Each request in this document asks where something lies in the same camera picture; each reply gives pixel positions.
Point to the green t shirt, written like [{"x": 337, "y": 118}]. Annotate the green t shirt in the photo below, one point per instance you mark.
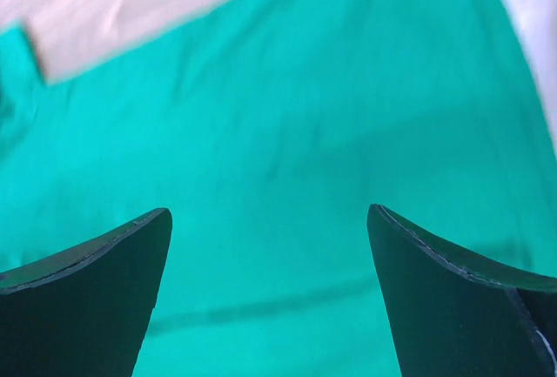
[{"x": 268, "y": 128}]

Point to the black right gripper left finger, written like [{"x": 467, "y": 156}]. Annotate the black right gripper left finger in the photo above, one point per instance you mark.
[{"x": 85, "y": 311}]

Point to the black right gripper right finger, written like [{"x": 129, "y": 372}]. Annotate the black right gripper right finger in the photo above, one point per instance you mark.
[{"x": 453, "y": 312}]

